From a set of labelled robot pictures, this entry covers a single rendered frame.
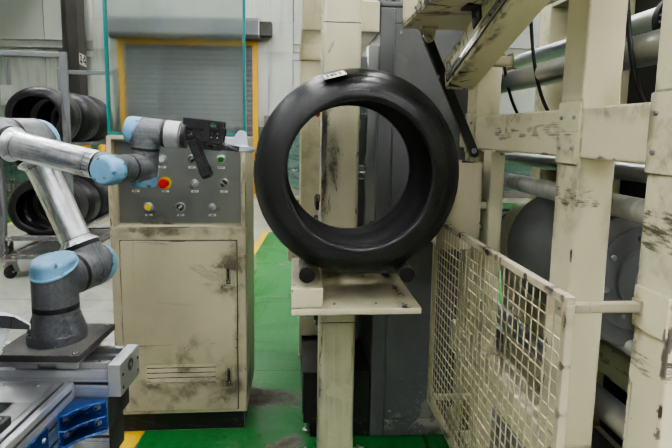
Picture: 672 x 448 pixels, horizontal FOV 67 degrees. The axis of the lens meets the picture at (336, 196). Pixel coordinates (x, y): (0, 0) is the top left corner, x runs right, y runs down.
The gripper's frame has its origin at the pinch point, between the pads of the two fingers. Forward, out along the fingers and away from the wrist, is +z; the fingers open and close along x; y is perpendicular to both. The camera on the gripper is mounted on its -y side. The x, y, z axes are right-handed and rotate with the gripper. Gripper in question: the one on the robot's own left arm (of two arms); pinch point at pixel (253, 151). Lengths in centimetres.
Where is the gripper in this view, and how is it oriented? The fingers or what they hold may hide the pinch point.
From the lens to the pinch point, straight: 146.7
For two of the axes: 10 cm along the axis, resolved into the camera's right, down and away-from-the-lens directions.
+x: -0.8, -1.2, 9.9
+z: 9.9, 1.1, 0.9
